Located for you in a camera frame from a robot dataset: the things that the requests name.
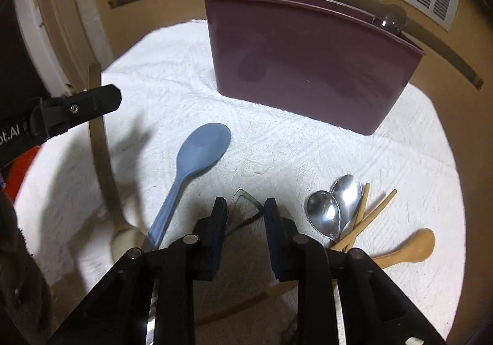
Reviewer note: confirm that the white door frame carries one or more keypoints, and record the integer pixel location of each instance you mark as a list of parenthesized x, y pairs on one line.
[(38, 40)]

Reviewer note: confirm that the dark plastic spatula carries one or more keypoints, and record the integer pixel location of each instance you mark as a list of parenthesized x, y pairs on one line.
[(250, 221)]

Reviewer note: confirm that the white textured cloth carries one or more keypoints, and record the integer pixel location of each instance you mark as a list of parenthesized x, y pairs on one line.
[(277, 160)]

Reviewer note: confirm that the blue plastic spoon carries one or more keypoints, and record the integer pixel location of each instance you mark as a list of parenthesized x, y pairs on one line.
[(204, 152)]

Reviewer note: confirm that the wooden spoon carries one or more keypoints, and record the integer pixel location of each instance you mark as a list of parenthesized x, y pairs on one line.
[(416, 247)]

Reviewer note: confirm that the dark fuzzy cloth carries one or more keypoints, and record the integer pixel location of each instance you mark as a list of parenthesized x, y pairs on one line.
[(19, 272)]

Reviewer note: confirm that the purple plastic utensil container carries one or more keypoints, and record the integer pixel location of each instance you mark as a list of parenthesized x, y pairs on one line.
[(300, 71)]

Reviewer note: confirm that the shiny metal ladle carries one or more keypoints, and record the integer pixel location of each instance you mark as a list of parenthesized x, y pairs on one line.
[(389, 17)]

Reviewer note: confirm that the red table edge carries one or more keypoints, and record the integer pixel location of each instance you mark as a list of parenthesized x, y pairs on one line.
[(21, 175)]

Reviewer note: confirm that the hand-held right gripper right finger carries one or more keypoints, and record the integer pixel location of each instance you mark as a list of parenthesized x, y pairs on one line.
[(272, 241)]

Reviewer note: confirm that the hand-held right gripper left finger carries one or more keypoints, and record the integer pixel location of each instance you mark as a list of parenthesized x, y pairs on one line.
[(219, 237)]

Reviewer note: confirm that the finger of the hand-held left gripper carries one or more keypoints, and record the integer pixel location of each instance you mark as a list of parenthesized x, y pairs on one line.
[(88, 102)]

